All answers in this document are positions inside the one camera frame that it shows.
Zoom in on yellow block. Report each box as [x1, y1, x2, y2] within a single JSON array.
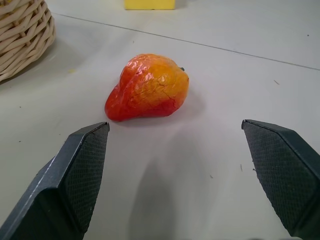
[[124, 0, 176, 11]]

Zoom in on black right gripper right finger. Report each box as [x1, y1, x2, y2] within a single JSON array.
[[241, 119, 320, 240]]

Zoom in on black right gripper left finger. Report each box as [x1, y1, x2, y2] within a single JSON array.
[[0, 121, 111, 240]]

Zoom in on red orange toy pear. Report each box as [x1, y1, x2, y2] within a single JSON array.
[[104, 53, 190, 123]]

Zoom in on woven wicker basket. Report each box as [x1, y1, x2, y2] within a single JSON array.
[[0, 0, 56, 83]]

